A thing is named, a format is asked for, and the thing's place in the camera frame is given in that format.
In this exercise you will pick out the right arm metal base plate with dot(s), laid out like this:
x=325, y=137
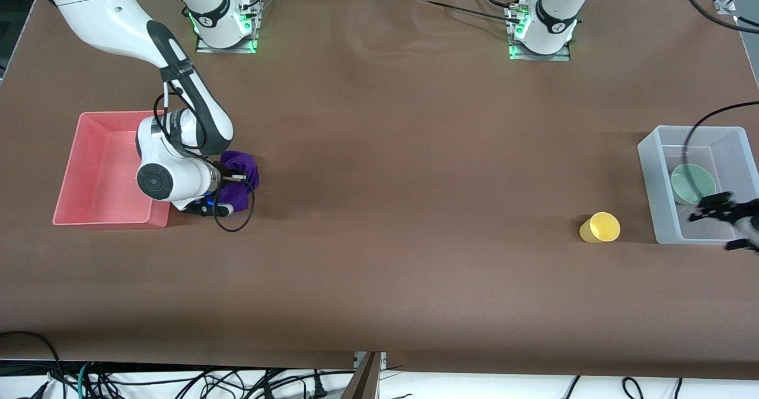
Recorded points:
x=228, y=46

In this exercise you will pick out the purple cloth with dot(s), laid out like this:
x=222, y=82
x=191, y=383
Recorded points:
x=240, y=176

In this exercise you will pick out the small metal bracket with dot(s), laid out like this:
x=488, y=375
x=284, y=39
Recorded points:
x=382, y=360

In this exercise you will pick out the pink plastic bin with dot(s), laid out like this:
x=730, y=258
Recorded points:
x=101, y=174

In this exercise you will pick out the yellow plastic cup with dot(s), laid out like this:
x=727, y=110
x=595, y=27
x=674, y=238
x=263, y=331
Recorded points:
x=602, y=228

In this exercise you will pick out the translucent plastic bin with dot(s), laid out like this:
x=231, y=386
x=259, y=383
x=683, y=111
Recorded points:
x=661, y=185

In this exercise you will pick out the wooden post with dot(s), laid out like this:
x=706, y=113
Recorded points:
x=363, y=381

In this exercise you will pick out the mint green bowl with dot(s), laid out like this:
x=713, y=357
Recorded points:
x=697, y=181

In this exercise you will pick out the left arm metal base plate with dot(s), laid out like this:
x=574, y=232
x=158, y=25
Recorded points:
x=539, y=56

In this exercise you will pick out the brown table cover sheet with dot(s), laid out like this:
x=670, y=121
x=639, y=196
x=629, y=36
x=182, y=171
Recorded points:
x=385, y=209

